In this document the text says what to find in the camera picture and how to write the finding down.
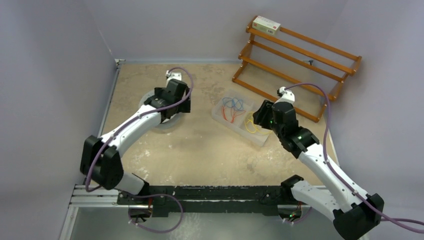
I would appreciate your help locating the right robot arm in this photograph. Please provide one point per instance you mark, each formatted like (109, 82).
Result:
(350, 208)

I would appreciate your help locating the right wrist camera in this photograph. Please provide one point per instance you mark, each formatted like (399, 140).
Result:
(285, 95)

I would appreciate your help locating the white green box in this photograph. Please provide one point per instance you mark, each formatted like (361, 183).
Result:
(266, 25)

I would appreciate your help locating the clear plastic divided tray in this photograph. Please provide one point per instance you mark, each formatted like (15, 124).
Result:
(233, 113)

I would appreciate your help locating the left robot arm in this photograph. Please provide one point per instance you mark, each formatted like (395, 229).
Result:
(101, 159)

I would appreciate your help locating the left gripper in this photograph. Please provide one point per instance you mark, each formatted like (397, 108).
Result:
(183, 107)

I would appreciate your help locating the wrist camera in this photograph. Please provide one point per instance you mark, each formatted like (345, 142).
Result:
(285, 95)
(170, 75)

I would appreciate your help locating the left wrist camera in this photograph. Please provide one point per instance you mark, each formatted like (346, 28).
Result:
(170, 75)

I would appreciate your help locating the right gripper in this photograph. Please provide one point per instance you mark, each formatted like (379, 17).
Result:
(261, 116)

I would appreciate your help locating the wooden shelf rack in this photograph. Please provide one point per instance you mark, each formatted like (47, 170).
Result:
(253, 29)

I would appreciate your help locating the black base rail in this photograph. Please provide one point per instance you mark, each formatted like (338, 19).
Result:
(268, 200)

